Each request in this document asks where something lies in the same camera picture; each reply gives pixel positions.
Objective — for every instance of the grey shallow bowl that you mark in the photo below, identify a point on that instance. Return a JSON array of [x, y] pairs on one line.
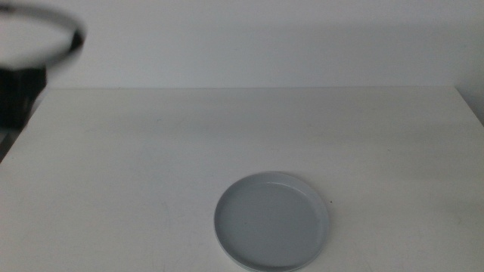
[[272, 223]]

